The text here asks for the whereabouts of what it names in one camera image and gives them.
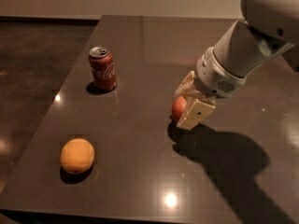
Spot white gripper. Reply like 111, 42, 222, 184
174, 47, 247, 130

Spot red apple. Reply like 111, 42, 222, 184
172, 96, 187, 122

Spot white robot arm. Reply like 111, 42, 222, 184
172, 0, 299, 130

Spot red coca-cola can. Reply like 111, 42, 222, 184
89, 47, 117, 91

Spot orange fruit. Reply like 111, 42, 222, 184
60, 138, 95, 174

